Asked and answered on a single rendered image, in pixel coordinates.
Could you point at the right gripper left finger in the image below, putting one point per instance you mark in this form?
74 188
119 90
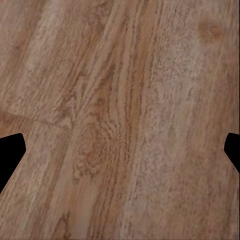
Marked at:
12 149

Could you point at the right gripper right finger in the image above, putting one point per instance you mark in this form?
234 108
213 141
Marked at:
232 149

